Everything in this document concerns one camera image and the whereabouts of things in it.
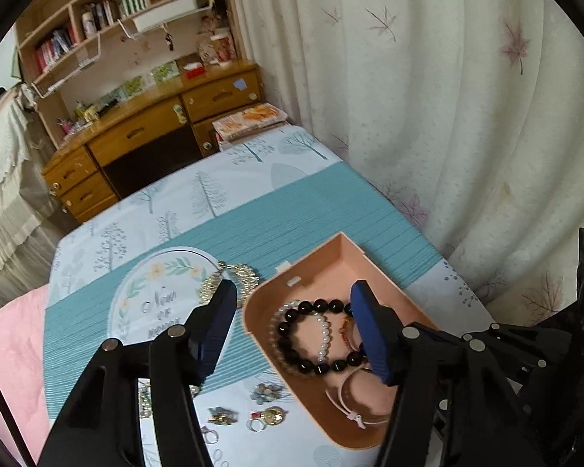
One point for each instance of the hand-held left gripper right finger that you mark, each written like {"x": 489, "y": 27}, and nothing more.
{"x": 372, "y": 331}

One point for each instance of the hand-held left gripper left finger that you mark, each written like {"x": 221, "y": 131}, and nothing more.
{"x": 218, "y": 323}

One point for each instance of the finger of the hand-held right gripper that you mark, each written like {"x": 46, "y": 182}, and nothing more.
{"x": 525, "y": 345}

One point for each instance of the pink jewelry box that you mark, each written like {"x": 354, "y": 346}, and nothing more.
{"x": 321, "y": 277}

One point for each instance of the grey flower brooch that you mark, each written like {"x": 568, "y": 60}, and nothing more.
{"x": 267, "y": 392}

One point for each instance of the blue gold flower earring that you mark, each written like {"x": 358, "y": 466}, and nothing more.
{"x": 221, "y": 417}

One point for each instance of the orange snack box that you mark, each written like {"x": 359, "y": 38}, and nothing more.
{"x": 248, "y": 119}

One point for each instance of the wooden desk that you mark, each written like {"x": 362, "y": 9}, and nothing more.
{"x": 136, "y": 131}

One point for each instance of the pink blanket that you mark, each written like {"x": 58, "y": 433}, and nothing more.
{"x": 9, "y": 350}

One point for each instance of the cream leaf print curtain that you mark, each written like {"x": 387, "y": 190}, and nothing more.
{"x": 418, "y": 82}

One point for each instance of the red tissue box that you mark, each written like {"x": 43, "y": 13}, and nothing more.
{"x": 194, "y": 72}

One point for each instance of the green picture card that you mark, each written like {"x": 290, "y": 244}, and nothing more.
{"x": 132, "y": 85}
{"x": 165, "y": 70}

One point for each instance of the cloth-covered piano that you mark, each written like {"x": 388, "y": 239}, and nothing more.
{"x": 2, "y": 165}

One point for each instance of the hanging keys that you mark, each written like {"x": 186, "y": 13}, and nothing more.
{"x": 168, "y": 41}

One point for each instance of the white storage box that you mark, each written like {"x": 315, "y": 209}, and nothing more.
{"x": 165, "y": 14}

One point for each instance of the row of red books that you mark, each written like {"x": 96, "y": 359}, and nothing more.
{"x": 53, "y": 48}

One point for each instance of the row of green books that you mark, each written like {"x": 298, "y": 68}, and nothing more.
{"x": 132, "y": 1}

